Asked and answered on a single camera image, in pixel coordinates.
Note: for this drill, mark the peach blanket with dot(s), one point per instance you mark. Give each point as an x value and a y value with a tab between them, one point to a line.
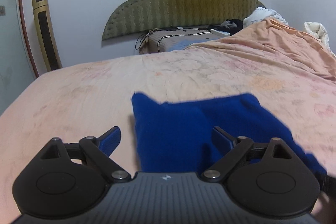
277	44

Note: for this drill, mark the black dark clothing pile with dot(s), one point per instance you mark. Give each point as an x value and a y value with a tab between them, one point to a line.
231	26

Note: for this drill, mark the white crumpled bedding right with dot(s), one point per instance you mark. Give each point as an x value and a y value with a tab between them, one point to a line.
319	32

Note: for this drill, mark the olive padded headboard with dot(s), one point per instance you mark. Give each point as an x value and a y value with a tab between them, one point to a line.
134	16

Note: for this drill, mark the frosted floral wardrobe door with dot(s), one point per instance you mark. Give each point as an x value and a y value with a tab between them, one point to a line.
18	68

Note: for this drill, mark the blue beaded sweater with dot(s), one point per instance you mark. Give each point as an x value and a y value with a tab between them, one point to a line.
177	137

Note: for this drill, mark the brown striped pillow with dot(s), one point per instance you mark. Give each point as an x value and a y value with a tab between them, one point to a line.
156	41

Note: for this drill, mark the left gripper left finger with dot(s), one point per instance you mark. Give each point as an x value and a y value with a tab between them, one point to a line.
67	179

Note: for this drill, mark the white quilt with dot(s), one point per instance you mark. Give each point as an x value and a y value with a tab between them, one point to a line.
261	13

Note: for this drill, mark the pink floral bed sheet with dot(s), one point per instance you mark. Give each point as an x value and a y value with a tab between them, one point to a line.
88	99

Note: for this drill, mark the gold tower fan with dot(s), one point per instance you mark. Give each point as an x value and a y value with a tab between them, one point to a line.
45	34

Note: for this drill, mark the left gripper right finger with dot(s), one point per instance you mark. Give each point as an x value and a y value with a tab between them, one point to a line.
263	178

